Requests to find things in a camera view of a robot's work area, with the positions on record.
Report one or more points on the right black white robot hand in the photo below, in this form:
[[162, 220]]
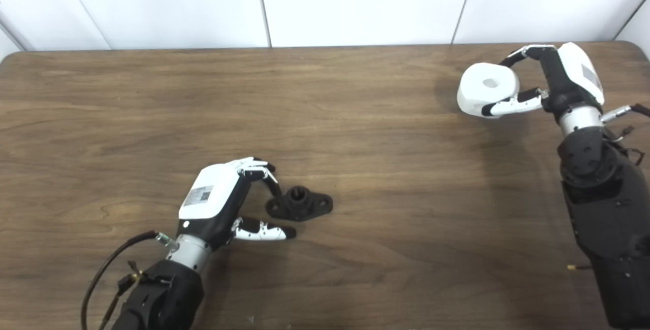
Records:
[[576, 73]]

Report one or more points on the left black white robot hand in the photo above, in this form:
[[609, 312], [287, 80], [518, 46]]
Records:
[[208, 198]]

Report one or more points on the black flanged holder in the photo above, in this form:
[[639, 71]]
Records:
[[310, 205]]

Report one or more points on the round white piece with hole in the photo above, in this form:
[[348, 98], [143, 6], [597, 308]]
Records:
[[475, 91]]

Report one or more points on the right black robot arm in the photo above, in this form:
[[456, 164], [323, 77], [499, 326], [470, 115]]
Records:
[[609, 218]]

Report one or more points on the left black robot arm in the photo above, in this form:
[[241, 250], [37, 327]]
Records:
[[162, 299]]

